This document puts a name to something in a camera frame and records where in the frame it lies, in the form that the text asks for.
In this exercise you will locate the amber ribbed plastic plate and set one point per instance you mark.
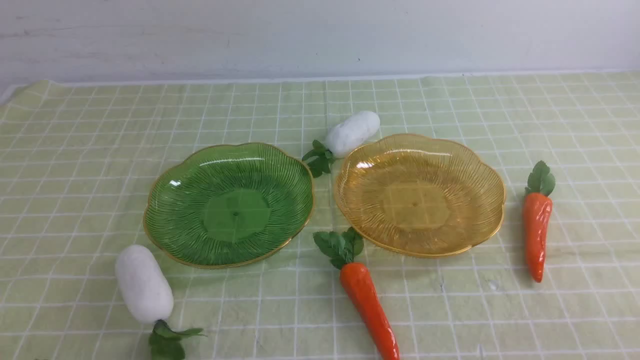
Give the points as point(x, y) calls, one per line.
point(420, 196)

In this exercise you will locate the white radish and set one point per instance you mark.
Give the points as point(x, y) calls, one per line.
point(149, 299)
point(340, 141)

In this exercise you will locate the green ribbed plastic plate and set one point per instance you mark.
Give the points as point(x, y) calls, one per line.
point(229, 205)

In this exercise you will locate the orange carrot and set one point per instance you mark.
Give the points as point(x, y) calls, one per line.
point(342, 249)
point(536, 213)

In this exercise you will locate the green checked tablecloth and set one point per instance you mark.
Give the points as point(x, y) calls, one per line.
point(77, 164)

